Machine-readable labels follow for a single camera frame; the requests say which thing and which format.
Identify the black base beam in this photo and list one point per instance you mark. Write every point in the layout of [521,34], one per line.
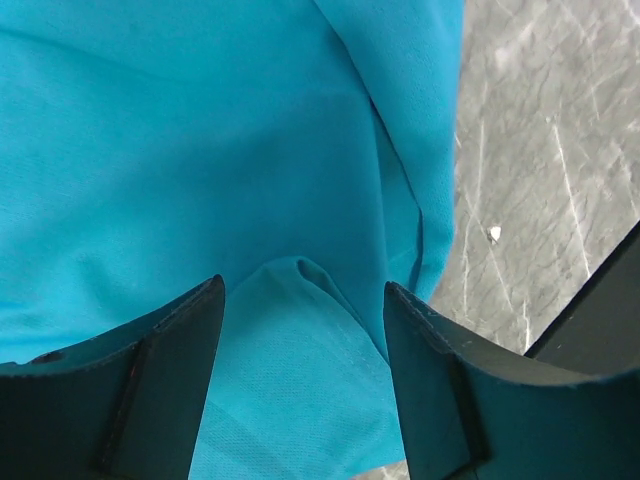
[597,333]

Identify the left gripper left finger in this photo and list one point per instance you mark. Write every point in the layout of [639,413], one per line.
[126,404]

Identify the teal t shirt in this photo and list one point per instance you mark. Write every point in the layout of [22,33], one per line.
[303,150]

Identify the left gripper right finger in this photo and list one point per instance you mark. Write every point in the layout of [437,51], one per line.
[470,409]

